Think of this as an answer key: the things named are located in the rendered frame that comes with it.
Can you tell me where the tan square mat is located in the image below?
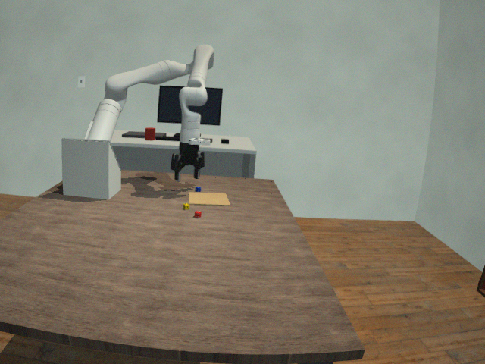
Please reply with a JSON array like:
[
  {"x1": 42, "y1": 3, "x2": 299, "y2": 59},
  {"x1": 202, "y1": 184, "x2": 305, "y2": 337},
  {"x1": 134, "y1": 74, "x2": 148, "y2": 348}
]
[{"x1": 189, "y1": 192, "x2": 230, "y2": 206}]

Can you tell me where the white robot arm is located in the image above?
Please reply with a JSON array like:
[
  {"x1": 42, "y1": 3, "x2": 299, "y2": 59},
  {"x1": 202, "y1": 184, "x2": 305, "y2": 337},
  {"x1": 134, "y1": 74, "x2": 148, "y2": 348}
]
[{"x1": 84, "y1": 45, "x2": 214, "y2": 145}]

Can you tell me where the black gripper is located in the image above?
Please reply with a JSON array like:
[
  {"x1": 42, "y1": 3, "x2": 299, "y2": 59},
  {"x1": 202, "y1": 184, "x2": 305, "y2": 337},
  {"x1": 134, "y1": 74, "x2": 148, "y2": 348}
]
[{"x1": 171, "y1": 142, "x2": 205, "y2": 182}]

